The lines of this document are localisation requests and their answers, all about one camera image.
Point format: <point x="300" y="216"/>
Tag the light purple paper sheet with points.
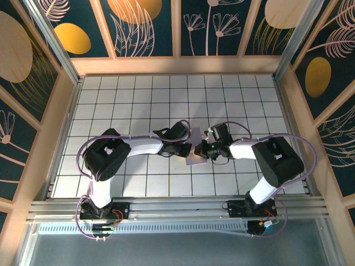
<point x="197" y="135"/>

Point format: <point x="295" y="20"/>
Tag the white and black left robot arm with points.
<point x="144" y="147"/>

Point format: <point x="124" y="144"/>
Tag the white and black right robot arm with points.
<point x="241" y="151"/>

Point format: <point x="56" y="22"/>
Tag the black controller module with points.
<point x="256" y="228"/>
<point x="102" y="228"/>

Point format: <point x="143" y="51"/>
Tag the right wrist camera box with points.
<point x="210" y="135"/>

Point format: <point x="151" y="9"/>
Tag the aluminium mounting rail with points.
<point x="177" y="207"/>

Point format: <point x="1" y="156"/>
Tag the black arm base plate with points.
<point x="124" y="207"/>
<point x="235" y="209"/>

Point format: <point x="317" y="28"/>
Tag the aluminium table side rail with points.
<point x="62" y="138"/>
<point x="286" y="110"/>

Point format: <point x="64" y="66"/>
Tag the aluminium corner post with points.
<point x="297" y="41"/>
<point x="55" y="45"/>

